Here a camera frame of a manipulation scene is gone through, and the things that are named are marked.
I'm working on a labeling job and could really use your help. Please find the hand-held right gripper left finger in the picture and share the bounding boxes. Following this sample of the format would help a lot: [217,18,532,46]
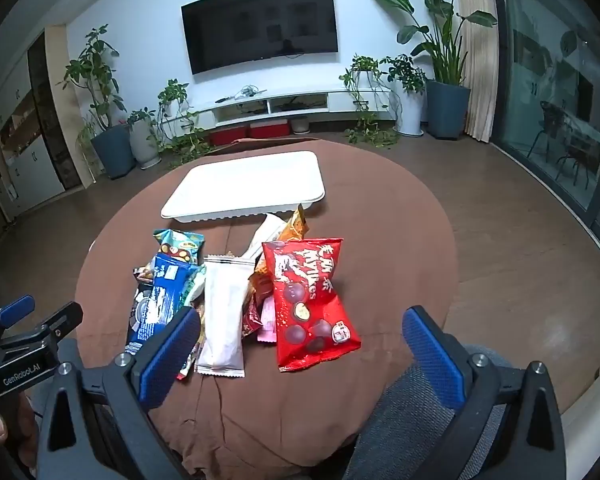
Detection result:
[35,305,202,480]

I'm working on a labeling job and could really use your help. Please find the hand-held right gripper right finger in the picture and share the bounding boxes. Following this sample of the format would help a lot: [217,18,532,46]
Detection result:
[401,305,567,480]

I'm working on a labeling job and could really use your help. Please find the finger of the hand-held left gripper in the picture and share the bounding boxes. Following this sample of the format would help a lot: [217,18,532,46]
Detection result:
[0,301,84,361]
[0,295,36,343]

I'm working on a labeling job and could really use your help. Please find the blue cookie packet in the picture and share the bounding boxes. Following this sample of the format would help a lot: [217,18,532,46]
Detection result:
[125,254,201,356]

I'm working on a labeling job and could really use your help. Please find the white silvery snack packet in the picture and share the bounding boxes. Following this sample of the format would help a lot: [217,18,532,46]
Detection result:
[195,255,257,378]

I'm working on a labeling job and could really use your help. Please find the red patterned candy packet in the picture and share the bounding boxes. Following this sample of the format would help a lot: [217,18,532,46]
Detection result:
[240,295,266,337]

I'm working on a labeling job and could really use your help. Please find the pink snack packet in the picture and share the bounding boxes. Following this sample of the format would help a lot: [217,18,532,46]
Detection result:
[257,295,281,345]

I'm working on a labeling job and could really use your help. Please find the teal panda snack packet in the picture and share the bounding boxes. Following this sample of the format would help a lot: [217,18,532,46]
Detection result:
[152,229,205,266]

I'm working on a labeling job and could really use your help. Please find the red chocolate ball bag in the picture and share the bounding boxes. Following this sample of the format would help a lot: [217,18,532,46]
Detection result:
[261,236,362,373]

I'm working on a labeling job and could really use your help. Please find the cream long snack packet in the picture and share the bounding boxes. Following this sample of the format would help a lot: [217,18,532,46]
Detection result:
[247,212,288,266]

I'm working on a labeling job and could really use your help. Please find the orange snack packet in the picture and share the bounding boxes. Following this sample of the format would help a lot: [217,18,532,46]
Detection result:
[250,204,308,286]

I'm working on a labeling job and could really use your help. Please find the white plastic tray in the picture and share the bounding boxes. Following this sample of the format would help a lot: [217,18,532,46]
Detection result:
[160,150,327,223]

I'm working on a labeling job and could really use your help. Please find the person's left hand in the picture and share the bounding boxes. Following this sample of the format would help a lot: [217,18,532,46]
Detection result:
[0,394,39,471]

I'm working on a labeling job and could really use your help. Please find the leafy tree in blue planter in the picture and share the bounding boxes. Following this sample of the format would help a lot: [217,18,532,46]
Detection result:
[62,24,137,180]

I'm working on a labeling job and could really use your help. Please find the plant in grey-white planter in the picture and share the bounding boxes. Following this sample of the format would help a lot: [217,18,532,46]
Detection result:
[126,109,163,169]

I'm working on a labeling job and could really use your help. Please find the red storage box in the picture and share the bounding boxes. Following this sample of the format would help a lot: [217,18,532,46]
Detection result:
[209,127,248,147]
[250,121,291,137]

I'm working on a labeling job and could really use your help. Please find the white television console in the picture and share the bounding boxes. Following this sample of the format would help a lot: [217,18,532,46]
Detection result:
[161,89,398,131]

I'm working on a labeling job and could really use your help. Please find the broad-leaf plant in blue planter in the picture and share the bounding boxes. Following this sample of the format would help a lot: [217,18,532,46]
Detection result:
[367,0,498,141]

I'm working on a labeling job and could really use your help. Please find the bushy plant in white planter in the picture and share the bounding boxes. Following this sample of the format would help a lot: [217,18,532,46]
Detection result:
[380,54,427,137]

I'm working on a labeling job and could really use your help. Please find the black outdoor chair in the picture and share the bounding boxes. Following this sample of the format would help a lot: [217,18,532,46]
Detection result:
[555,130,600,189]
[527,101,572,161]

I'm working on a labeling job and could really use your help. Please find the trailing vine plant on stand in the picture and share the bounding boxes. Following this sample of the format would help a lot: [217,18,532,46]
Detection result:
[339,55,402,149]
[156,79,216,162]

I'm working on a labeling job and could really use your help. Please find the beige curtain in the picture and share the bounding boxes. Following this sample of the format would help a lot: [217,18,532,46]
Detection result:
[452,0,501,143]

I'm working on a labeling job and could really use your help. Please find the glass sliding door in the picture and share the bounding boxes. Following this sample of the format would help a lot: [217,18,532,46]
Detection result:
[490,0,600,261]

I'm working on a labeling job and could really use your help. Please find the built-in wall cabinet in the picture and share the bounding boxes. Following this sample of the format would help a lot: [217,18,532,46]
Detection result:
[0,25,95,223]

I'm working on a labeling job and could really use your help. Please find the black wall television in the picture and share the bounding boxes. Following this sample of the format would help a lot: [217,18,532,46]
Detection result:
[181,0,340,76]

